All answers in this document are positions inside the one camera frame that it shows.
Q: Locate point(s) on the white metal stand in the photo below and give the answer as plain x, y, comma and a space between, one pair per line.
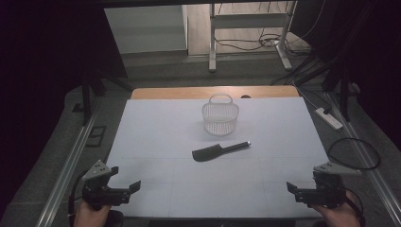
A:
249, 21

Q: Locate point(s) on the dark round table grommet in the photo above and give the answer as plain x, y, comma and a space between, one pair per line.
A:
246, 96

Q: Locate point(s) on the black spatula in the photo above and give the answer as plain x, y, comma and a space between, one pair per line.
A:
206, 153

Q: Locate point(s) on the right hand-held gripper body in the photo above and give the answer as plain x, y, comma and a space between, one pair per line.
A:
327, 192

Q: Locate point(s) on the black tripod stand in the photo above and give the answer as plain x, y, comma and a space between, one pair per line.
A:
85, 97
345, 94

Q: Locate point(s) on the black plug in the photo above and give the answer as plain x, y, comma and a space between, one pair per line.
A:
327, 110

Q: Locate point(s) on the person's right hand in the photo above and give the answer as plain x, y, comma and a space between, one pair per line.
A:
342, 217

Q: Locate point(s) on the wooden table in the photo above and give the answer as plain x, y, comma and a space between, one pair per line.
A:
183, 93

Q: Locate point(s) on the white plastic basket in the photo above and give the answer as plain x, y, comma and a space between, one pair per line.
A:
220, 121

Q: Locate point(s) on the person's left hand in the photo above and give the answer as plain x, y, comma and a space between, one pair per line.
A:
90, 218

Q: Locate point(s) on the aluminium rail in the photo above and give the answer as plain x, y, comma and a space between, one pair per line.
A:
67, 170
369, 164

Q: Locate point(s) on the white wall panel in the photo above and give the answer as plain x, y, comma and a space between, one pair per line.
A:
145, 28

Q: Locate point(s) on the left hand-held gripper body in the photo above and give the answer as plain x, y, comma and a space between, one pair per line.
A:
101, 195

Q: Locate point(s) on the white power strip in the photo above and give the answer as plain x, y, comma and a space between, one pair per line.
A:
331, 121

